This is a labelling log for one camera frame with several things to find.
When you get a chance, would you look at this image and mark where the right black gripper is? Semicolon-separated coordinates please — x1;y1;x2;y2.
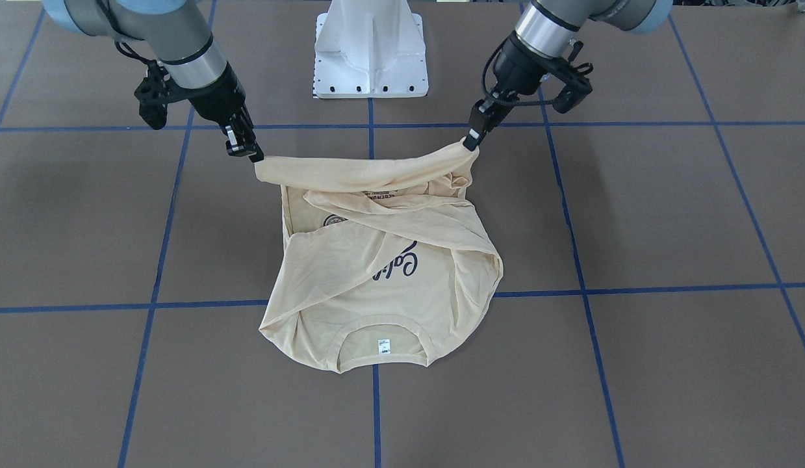
134;61;265;163

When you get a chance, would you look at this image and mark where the cream yellow long-sleeve shirt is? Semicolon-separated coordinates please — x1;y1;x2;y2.
255;142;504;374

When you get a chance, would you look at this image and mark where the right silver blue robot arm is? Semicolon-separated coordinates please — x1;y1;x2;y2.
43;1;264;163

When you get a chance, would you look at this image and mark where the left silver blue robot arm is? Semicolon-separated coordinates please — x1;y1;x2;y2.
463;1;673;151

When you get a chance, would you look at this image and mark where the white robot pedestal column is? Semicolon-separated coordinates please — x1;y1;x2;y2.
313;1;429;99

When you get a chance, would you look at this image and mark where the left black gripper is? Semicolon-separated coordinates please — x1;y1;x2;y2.
463;32;593;151

